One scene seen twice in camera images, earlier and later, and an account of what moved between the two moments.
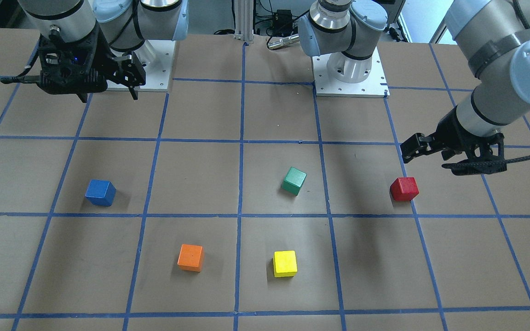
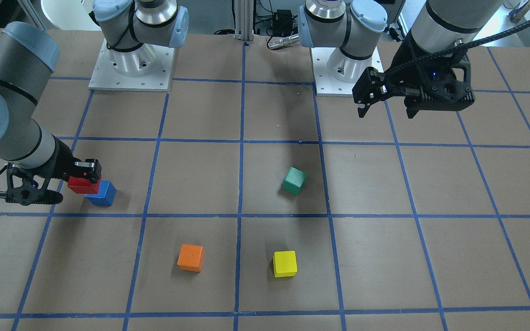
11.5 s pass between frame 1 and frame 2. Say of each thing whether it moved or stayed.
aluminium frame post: stayed
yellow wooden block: stayed
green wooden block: stayed
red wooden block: moved
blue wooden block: stayed
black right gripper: moved
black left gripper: moved
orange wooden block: stayed
